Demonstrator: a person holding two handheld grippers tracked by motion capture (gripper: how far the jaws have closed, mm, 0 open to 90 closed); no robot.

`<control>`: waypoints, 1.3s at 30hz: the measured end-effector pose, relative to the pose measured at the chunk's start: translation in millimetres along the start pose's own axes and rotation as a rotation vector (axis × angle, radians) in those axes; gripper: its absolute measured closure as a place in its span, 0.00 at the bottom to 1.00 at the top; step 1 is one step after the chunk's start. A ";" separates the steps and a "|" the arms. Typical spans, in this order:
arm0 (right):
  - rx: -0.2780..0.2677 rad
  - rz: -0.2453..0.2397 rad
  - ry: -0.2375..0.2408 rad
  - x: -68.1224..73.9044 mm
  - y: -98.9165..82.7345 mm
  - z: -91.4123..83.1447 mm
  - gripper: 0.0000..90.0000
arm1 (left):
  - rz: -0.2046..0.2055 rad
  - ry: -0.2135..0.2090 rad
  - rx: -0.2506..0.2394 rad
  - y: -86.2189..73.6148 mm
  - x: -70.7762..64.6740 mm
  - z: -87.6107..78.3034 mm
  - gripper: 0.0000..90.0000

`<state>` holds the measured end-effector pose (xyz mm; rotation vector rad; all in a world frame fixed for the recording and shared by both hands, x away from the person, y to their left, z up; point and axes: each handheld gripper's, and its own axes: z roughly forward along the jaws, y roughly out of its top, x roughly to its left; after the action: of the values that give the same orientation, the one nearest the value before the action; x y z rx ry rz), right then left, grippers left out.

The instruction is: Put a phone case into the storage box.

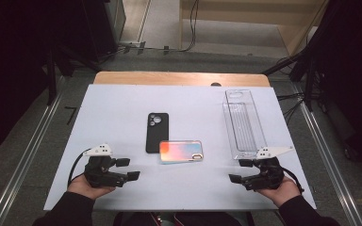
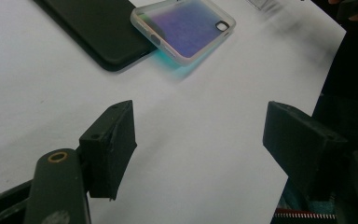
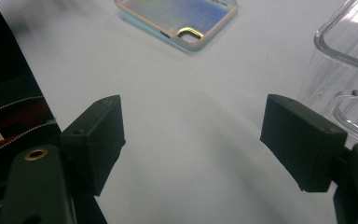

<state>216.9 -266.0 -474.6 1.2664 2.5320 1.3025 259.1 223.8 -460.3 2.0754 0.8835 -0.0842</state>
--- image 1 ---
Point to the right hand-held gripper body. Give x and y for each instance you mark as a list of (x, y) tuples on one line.
[(265, 177)]

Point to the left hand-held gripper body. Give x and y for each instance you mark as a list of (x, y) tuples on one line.
[(102, 172)]

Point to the clear plastic rack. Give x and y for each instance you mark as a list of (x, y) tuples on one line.
[(245, 125)]

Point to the black phone case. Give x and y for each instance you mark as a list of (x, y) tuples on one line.
[(157, 138)]

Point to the iridescent phone case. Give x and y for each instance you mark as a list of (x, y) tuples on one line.
[(180, 151)]

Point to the person's right hand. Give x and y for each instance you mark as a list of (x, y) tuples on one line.
[(284, 193)]

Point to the person's left hand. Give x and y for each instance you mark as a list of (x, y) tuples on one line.
[(81, 188)]

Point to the person's legs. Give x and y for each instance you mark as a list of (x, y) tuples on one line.
[(185, 219)]

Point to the black table grommet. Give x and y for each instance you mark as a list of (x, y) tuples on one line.
[(216, 84)]

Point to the wooden table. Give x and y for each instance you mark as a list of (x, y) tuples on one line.
[(169, 78)]

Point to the black tripod stand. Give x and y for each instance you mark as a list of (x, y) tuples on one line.
[(295, 59)]

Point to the black curtain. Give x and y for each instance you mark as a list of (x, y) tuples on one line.
[(355, 78), (9, 78)]

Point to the dark cabinet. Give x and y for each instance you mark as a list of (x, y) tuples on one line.
[(106, 25)]

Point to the light wooden shelf unit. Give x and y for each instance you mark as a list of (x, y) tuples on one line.
[(248, 19)]

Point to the metal floor rail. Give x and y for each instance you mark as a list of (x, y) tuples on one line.
[(25, 157), (330, 163)]

